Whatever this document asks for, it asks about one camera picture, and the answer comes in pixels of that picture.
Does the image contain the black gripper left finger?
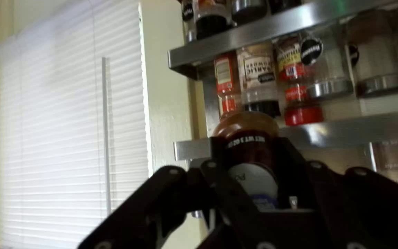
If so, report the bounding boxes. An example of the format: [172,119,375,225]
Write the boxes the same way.
[75,136,261,249]

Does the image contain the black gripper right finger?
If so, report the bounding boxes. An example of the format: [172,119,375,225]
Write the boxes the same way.
[272,136,398,249]

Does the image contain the brown-lidded white-label spice jar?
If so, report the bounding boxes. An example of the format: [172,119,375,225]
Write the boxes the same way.
[210,110,283,212]

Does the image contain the red-lidded spice jar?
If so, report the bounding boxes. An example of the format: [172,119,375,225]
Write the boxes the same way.
[273,34,324,128]

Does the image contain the clear glass spice jar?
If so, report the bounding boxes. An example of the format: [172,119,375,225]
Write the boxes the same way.
[299,27,353,100]
[345,9,398,97]

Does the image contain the black-lidded garlic spice jar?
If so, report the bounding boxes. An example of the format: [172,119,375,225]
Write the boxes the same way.
[234,42,281,118]

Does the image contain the dark glass spice jar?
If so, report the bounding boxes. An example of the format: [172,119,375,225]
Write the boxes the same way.
[193,0,232,41]
[229,0,270,25]

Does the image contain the clear blind tilt wand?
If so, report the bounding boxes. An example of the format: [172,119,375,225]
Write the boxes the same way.
[99,56,113,218]

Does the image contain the white window blinds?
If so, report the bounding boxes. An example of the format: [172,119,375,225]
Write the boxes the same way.
[0,0,151,249]

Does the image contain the slim red spice bottle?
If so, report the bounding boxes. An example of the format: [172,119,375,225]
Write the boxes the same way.
[212,52,241,118]

